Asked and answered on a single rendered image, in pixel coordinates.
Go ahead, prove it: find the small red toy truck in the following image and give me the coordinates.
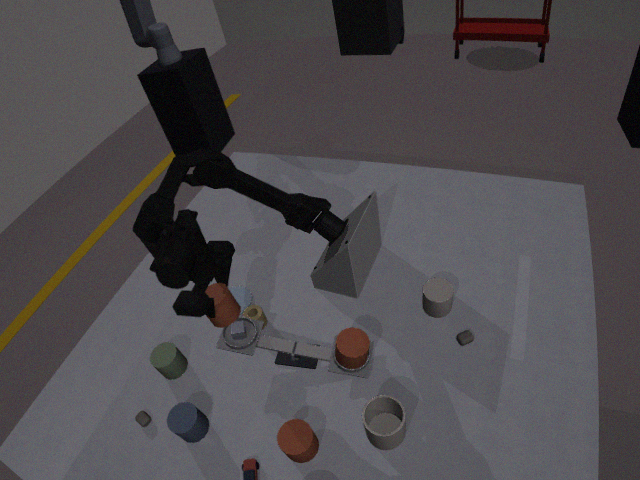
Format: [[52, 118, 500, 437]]
[[242, 459, 259, 480]]

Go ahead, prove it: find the brown cylinder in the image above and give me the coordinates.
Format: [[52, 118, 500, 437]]
[[277, 419, 319, 463], [205, 282, 241, 328], [335, 327, 370, 369]]

